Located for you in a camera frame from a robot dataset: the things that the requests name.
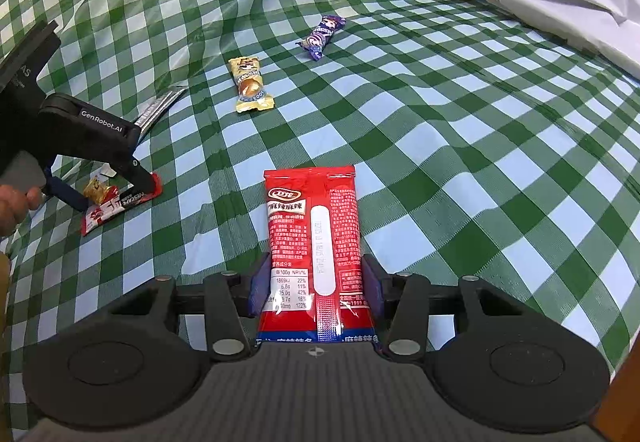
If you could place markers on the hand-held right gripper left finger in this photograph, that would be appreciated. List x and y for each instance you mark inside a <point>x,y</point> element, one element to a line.
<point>259,289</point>

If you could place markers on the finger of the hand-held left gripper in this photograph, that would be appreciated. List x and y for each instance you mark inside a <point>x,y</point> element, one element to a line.
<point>142,179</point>
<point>65,189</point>

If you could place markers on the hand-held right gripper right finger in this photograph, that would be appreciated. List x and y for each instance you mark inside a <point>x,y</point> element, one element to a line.
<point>374,289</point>

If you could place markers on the small gold candy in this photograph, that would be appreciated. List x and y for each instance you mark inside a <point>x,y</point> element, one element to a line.
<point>97,189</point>

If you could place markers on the red stick packet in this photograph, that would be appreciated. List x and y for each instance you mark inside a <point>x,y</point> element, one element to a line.
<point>107,213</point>

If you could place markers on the large red snack packet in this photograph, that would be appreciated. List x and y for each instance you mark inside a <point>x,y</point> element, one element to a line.
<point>310,242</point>

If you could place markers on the silver stick packet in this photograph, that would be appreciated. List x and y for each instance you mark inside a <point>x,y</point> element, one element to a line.
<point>160,107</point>

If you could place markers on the yellow snack bar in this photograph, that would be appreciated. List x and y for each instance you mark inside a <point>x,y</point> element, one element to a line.
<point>250,85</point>

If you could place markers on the purple candy packet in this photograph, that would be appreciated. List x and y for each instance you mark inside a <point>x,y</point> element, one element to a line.
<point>322,36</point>

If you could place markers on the person's left hand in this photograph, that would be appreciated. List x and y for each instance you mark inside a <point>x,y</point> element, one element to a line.
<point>12,207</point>

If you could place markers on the green checked cloth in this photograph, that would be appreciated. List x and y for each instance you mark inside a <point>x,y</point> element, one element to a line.
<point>450,147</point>

